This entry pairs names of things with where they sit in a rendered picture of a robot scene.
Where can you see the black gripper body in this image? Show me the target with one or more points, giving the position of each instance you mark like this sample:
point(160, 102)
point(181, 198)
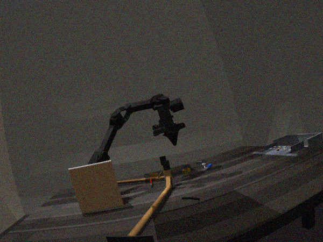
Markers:
point(168, 125)

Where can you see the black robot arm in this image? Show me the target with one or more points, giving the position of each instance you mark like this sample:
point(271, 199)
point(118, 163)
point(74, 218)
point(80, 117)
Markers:
point(158, 102)

